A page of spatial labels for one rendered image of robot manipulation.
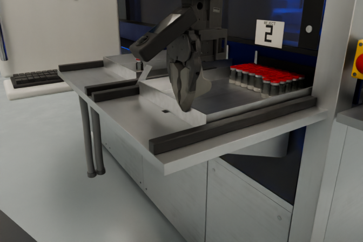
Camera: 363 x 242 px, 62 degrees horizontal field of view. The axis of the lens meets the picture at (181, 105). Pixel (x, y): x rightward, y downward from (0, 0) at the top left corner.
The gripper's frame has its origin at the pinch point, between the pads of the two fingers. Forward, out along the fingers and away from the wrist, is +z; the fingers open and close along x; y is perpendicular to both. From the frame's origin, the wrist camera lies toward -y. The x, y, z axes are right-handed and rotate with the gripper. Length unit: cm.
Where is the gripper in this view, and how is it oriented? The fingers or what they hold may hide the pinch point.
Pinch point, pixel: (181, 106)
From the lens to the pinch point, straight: 55.7
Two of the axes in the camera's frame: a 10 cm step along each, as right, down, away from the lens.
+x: -5.4, -2.9, 7.9
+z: 0.0, 9.4, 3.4
